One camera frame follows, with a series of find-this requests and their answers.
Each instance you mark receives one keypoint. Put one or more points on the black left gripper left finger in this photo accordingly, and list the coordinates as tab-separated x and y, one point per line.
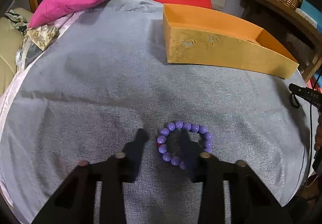
74	200

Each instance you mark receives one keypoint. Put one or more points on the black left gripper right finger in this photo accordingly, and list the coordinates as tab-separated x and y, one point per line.
250	200

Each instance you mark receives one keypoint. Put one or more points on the person right hand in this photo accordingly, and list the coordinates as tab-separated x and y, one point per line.
318	135

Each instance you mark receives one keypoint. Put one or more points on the pink bed sheet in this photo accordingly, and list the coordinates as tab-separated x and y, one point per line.
62	24

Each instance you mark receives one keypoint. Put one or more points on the wooden shelf table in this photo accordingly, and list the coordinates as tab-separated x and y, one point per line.
305	29

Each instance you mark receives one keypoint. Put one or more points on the blue cardboard box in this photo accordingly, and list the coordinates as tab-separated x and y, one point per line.
311	14

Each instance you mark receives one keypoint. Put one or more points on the grey blanket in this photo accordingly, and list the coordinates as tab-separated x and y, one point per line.
106	77

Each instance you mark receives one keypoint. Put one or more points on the orange cardboard box tray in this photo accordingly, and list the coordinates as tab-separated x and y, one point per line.
195	35

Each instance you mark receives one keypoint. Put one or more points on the patterned fabric bag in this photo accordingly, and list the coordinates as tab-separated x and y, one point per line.
36	41

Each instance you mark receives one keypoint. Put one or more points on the beige leather sofa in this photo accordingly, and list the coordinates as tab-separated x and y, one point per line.
10	41

